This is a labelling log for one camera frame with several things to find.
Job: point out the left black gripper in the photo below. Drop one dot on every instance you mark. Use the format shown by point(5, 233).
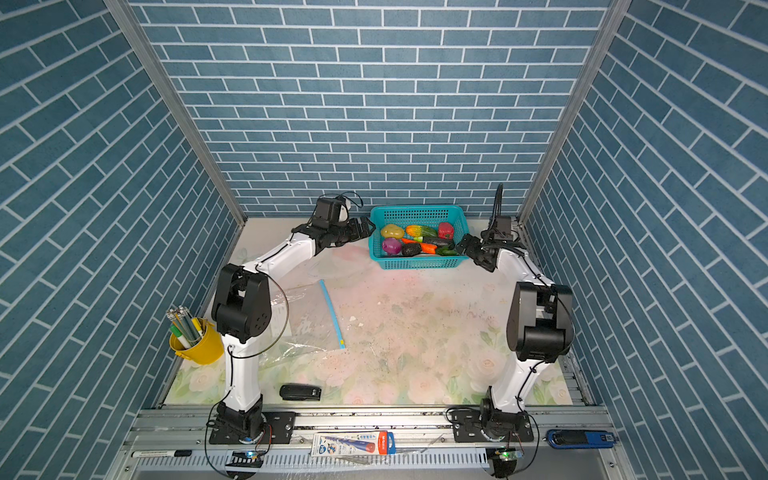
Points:
point(354, 233)

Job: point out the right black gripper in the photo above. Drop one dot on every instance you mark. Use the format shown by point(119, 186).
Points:
point(471, 251)

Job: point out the yellow toy potato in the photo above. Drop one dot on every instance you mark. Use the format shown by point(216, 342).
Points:
point(391, 231)

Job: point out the purple toy onion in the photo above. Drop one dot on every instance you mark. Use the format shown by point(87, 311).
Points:
point(392, 246)

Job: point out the teal plastic basket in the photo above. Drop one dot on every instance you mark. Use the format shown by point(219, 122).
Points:
point(427, 215)

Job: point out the clear zip top bag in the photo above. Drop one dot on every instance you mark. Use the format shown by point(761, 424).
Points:
point(304, 322)

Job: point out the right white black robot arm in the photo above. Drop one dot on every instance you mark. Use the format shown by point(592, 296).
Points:
point(539, 330)

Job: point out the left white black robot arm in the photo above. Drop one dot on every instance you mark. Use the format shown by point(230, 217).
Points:
point(246, 301)

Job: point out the red toy pepper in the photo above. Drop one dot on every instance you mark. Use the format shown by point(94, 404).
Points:
point(446, 231)

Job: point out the orange toy carrot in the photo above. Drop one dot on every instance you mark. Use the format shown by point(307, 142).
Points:
point(425, 247)

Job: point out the black toy eggplant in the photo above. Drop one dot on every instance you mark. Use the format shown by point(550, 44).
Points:
point(444, 247)

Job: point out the black rectangular device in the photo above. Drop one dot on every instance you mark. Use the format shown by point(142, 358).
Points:
point(295, 392)

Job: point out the yellow pen cup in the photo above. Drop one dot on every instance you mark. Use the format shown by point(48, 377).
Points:
point(192, 338)

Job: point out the blue black tool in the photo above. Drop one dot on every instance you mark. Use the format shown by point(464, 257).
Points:
point(580, 439)

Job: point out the toothbrush blister package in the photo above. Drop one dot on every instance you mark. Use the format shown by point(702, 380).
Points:
point(353, 444)

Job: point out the black marker pen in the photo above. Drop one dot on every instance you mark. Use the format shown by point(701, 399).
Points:
point(162, 454)

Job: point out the aluminium mounting rail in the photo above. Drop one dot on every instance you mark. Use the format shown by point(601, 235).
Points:
point(423, 437)

